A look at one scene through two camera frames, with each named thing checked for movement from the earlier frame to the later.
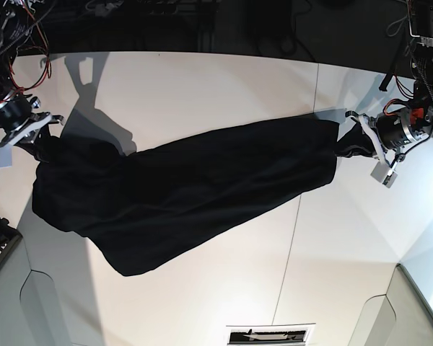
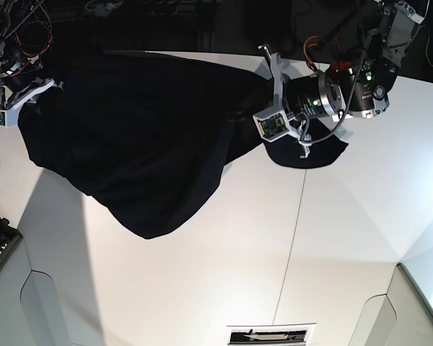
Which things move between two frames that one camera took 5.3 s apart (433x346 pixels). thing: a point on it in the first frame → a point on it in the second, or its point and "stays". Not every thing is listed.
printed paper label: [269, 334] stays
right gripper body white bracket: [381, 153] → [278, 83]
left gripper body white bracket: [37, 121] → [40, 86]
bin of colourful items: [1, 238] stays
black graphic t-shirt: [153, 208] → [149, 138]
